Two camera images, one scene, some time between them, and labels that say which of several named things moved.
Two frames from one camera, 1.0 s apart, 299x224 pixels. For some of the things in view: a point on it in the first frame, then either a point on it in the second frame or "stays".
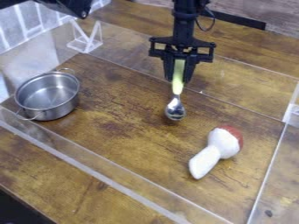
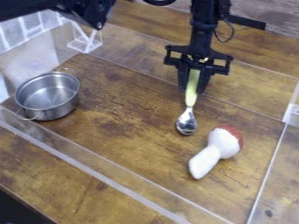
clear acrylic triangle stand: [85, 43] stays
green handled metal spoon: [175, 109] -> [187, 122]
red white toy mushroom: [224, 142] stays
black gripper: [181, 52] -> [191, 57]
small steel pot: [46, 95] stays
